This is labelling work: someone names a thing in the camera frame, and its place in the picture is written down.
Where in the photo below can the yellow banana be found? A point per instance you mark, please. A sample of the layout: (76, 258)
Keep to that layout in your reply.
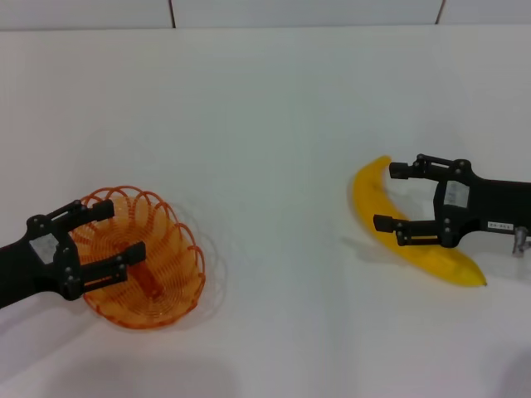
(369, 195)

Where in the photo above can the metal connector plug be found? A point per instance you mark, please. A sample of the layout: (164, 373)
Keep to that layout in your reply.
(518, 238)

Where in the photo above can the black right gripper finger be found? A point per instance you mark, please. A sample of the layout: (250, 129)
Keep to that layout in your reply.
(419, 168)
(410, 230)

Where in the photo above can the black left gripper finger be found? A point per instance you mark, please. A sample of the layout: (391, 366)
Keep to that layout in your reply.
(83, 209)
(112, 265)

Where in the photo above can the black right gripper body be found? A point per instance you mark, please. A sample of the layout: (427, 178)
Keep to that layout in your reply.
(493, 199)

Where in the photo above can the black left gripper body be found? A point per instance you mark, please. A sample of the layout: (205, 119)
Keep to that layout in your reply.
(25, 265)

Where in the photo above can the orange woven plastic basket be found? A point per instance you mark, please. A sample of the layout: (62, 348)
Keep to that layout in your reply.
(141, 286)

